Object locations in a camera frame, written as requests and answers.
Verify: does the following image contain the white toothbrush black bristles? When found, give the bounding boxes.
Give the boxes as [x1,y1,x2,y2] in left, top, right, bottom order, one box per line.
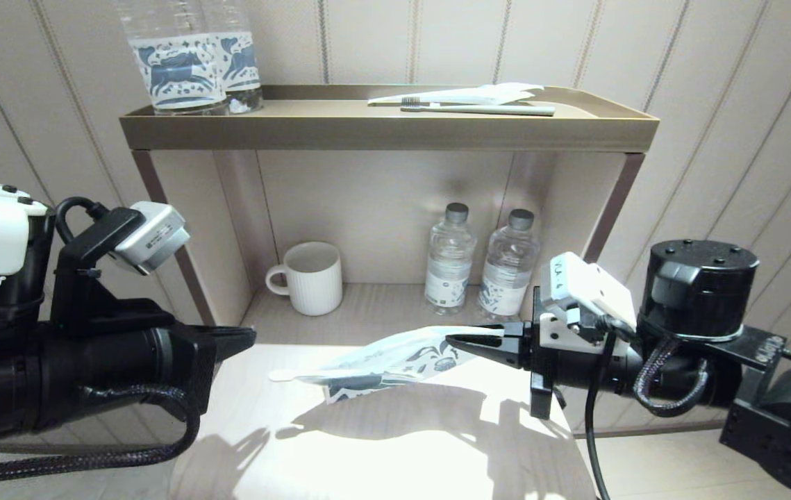
[269,368,330,383]

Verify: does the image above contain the blue patterned zip pouch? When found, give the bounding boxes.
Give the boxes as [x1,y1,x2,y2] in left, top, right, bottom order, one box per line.
[319,325,507,403]

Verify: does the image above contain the small clear water bottle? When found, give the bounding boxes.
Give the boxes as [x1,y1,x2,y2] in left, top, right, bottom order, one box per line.
[425,202,476,315]
[476,208,542,324]

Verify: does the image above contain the white ribbed mug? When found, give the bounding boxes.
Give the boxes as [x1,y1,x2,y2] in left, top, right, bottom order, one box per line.
[265,241,344,317]

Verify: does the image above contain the pale toothbrush brown bristles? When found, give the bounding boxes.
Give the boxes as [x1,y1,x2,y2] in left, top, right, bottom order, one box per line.
[400,97,557,117]

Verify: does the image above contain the white paper wrapper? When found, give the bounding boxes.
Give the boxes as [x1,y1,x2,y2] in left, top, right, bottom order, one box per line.
[367,82,545,107]

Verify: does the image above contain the beige wooden shelf unit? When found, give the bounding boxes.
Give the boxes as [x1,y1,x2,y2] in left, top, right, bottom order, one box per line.
[119,83,660,348]

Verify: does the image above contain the large bottle blue print label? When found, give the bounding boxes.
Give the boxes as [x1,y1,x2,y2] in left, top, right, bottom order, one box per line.
[114,0,229,115]
[201,0,264,114]

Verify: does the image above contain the white right camera bracket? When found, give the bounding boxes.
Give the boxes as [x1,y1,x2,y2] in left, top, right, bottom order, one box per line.
[540,312,613,356]

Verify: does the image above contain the black right camera cable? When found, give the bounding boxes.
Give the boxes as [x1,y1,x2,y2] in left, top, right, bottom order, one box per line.
[584,316,637,500]

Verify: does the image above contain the black camera cable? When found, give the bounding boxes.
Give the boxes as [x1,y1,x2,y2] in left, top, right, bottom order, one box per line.
[584,316,637,500]
[55,197,109,245]

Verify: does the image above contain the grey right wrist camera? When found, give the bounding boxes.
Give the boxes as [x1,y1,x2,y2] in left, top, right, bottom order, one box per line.
[541,252,638,331]

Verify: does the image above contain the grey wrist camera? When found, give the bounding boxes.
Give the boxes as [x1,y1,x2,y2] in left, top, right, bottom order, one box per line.
[114,201,191,276]
[541,252,638,331]

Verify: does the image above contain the silver braided right arm cable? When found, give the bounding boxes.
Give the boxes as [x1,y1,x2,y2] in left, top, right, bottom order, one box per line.
[633,337,710,418]

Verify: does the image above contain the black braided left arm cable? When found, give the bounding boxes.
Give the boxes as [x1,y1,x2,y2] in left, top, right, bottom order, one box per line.
[0,385,201,487]

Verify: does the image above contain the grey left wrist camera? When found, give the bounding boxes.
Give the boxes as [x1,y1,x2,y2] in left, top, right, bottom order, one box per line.
[114,201,191,276]

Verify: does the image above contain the black left camera bracket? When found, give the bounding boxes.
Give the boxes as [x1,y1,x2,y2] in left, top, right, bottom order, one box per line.
[51,207,175,335]

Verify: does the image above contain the black left camera cable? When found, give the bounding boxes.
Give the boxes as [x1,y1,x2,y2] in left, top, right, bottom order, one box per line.
[55,197,109,245]

